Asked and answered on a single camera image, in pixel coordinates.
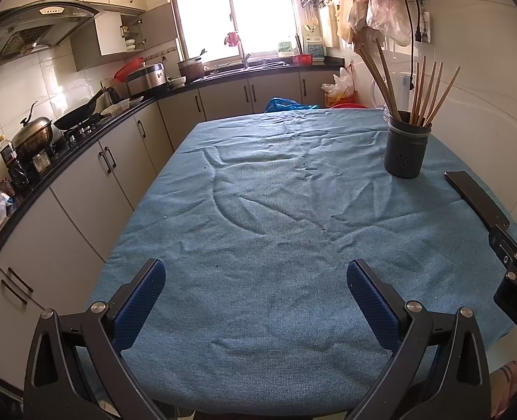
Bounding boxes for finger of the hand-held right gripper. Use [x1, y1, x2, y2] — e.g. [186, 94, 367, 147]
[487, 224, 517, 275]

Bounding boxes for blue tablecloth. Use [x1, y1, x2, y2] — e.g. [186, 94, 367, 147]
[83, 107, 517, 407]

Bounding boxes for dark grey chopstick holder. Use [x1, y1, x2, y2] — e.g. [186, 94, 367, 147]
[383, 111, 433, 180]

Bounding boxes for glass beer mug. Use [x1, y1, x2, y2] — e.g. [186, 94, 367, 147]
[373, 74, 414, 117]

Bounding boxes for white wall power strip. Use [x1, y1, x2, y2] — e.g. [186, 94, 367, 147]
[417, 6, 433, 44]

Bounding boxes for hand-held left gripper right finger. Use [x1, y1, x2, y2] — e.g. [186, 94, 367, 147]
[346, 258, 491, 420]

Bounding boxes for beige kitchen base cabinets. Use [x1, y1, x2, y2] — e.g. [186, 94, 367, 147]
[0, 69, 347, 392]

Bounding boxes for hanging plastic bags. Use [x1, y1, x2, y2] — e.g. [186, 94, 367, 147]
[335, 0, 425, 48]

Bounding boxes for white tray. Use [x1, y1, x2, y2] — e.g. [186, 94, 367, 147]
[101, 96, 144, 117]

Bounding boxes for white detergent jug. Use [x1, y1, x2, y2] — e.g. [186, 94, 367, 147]
[306, 35, 326, 58]

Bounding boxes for gas stove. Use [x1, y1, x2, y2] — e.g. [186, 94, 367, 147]
[48, 114, 110, 154]

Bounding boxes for dark cooking oil bottle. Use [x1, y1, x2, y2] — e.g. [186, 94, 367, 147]
[0, 135, 23, 180]

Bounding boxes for white and yellow plastic bag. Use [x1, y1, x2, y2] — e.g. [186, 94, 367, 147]
[321, 66, 356, 106]

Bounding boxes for steel kitchen faucet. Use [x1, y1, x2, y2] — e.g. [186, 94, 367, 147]
[236, 41, 253, 69]

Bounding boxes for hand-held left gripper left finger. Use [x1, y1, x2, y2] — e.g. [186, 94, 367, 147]
[23, 258, 167, 420]

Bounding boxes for brown cooking pot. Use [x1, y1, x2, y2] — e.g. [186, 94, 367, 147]
[177, 55, 206, 82]

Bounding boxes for person's right forearm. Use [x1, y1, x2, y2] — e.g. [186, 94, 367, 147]
[488, 348, 517, 420]

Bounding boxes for black wok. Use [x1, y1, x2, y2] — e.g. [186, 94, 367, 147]
[54, 89, 107, 131]

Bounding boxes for steel pot with lid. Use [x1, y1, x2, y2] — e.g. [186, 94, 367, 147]
[11, 100, 55, 150]

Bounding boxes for black kitchen countertop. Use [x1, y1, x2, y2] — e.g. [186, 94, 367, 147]
[0, 57, 346, 281]

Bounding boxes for silver rice cooker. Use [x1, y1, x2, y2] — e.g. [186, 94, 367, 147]
[125, 63, 168, 96]

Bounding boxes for blue plastic bag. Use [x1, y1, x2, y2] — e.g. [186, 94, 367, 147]
[265, 97, 319, 114]

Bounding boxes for steel kitchen sink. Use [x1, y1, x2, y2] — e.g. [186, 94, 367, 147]
[206, 59, 292, 75]

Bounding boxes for grey range hood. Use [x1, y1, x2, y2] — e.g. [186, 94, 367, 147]
[0, 0, 105, 77]

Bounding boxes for red plastic lid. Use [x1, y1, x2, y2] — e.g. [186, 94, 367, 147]
[114, 57, 145, 82]

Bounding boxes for black smartphone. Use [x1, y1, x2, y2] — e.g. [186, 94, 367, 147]
[443, 170, 511, 232]

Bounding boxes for black power cable with plug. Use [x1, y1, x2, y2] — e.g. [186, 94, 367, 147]
[404, 0, 422, 92]

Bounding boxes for kitchen window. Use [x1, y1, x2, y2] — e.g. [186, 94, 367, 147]
[167, 0, 304, 67]

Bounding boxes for bunch of wooden chopsticks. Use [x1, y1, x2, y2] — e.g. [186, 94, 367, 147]
[354, 37, 461, 127]

